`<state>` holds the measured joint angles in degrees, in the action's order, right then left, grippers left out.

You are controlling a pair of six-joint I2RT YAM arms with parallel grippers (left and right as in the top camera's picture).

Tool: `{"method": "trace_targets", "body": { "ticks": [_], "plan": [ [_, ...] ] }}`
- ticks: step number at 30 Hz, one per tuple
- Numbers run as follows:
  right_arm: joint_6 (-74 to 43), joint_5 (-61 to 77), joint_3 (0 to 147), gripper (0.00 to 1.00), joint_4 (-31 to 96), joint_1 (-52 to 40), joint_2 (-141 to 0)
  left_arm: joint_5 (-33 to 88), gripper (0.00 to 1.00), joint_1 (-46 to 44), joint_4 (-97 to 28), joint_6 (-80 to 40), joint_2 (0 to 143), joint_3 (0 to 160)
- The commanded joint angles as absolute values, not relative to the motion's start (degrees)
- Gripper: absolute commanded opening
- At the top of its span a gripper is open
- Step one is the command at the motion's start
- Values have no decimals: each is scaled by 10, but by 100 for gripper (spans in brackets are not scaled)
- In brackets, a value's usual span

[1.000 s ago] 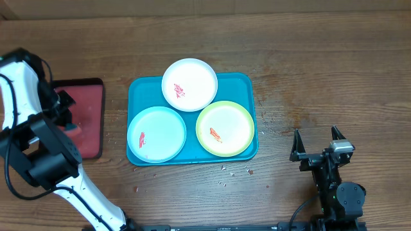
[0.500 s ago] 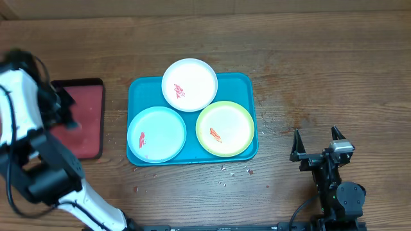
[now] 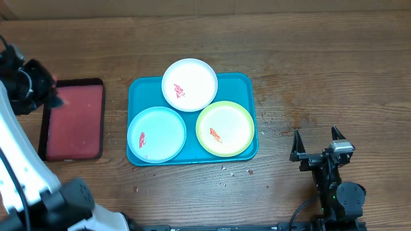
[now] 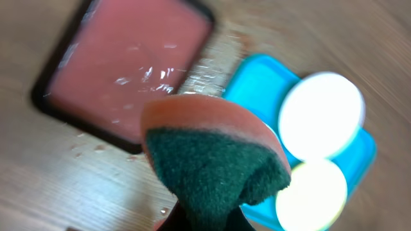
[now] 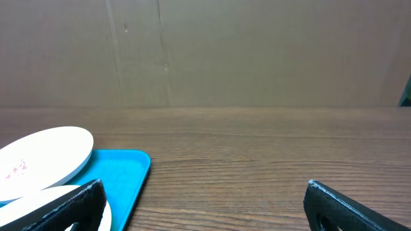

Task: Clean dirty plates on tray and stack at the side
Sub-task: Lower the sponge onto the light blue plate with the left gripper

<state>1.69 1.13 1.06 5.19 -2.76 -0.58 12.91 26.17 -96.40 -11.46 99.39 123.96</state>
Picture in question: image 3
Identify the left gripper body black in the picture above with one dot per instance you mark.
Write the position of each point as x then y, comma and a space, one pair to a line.
27, 93

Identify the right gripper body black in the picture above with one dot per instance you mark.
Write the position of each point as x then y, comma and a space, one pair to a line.
311, 162

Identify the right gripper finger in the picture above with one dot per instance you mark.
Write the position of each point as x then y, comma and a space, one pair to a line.
298, 146
336, 134

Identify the dark green sponge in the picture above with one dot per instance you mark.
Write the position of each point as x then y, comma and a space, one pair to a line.
53, 101

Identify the light blue plate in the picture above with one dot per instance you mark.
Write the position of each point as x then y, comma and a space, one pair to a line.
156, 135

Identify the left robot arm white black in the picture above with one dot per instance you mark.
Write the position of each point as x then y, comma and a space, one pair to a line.
32, 194

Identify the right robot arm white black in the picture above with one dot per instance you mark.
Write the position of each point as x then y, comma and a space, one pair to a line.
341, 202

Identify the black tray with red liquid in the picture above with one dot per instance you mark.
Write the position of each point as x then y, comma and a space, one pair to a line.
74, 131

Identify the teal plastic tray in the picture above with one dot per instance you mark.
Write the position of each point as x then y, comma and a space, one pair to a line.
146, 92

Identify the green rimmed plate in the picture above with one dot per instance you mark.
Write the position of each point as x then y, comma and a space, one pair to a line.
225, 129

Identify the white plate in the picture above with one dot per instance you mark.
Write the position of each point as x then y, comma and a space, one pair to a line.
189, 85

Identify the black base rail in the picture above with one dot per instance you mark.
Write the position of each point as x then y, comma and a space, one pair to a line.
281, 226

